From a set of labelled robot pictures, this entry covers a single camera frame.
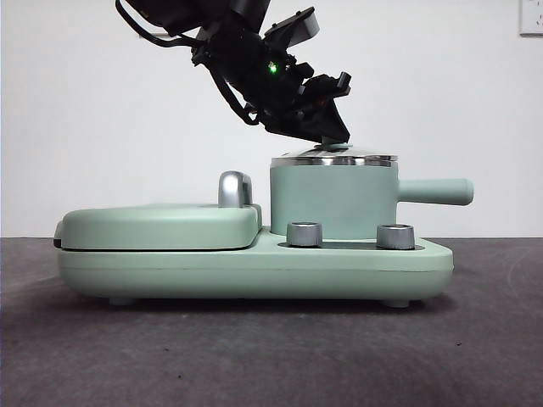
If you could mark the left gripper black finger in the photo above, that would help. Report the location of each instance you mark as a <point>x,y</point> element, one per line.
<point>288,127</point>
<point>328,118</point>

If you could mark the glass lid with green knob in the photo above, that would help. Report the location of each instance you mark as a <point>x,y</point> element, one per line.
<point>365,152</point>

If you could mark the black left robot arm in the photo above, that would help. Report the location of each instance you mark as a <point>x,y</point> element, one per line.
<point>246,59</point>

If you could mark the silver control knob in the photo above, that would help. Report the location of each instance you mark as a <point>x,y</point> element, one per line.
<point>304,235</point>
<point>395,237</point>

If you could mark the mint green cooker base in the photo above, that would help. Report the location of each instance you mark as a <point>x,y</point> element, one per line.
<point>254,271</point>

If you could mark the mint green griddle cover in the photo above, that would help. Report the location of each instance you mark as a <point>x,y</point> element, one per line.
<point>157,224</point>

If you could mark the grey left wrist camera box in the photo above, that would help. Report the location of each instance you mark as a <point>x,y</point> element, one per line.
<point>303,27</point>

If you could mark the white wall socket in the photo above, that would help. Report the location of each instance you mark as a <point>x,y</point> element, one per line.
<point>532,17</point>

